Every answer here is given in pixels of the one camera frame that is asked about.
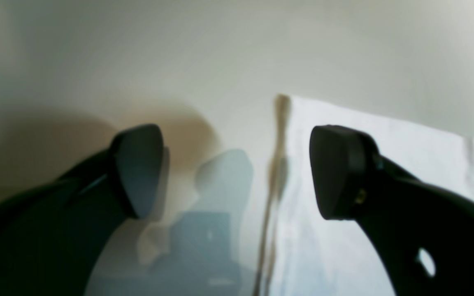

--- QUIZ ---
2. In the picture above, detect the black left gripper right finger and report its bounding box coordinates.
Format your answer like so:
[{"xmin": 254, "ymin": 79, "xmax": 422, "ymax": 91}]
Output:
[{"xmin": 309, "ymin": 125, "xmax": 474, "ymax": 296}]

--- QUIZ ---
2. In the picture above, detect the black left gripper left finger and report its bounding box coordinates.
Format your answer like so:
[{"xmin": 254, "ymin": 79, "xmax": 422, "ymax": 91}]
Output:
[{"xmin": 0, "ymin": 124, "xmax": 165, "ymax": 296}]

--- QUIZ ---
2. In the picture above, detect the white printed T-shirt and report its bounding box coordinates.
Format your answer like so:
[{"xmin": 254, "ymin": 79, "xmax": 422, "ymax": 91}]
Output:
[{"xmin": 254, "ymin": 95, "xmax": 474, "ymax": 296}]

